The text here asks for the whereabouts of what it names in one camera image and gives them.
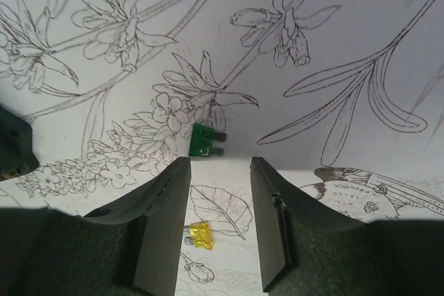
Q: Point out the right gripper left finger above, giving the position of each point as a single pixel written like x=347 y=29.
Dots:
x=154 y=214

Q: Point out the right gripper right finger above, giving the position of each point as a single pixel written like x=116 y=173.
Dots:
x=275 y=200

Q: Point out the green blade fuse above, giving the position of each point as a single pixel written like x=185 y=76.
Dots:
x=202 y=141

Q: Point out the black fuse box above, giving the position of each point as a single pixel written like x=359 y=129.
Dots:
x=17 y=157

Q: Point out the yellow blade fuse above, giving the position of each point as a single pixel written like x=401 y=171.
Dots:
x=198 y=235

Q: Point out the floral printed table mat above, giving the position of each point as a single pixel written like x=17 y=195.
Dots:
x=117 y=110

